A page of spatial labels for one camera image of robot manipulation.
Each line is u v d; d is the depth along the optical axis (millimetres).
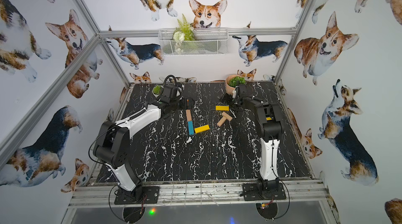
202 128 970
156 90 1054
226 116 1021
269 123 594
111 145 478
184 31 819
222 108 1072
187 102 822
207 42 924
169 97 719
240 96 862
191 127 957
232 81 1084
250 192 733
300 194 748
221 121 998
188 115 1035
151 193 747
